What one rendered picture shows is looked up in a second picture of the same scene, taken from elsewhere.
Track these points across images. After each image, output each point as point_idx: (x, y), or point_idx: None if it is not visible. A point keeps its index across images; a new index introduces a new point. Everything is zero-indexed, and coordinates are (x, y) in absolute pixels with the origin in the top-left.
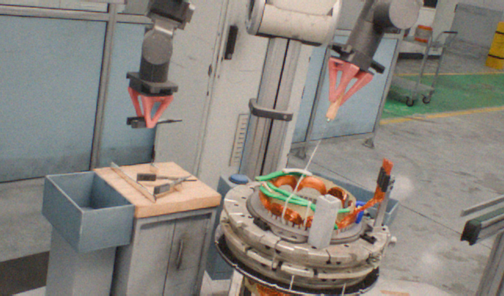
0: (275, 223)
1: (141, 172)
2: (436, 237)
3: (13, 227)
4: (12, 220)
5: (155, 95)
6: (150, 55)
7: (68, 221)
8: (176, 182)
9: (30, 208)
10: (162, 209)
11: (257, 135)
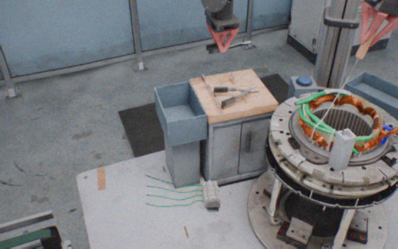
0: (305, 143)
1: (222, 81)
2: None
3: (197, 71)
4: (196, 66)
5: (222, 30)
6: (208, 6)
7: (163, 123)
8: (241, 94)
9: (208, 58)
10: (228, 117)
11: (327, 40)
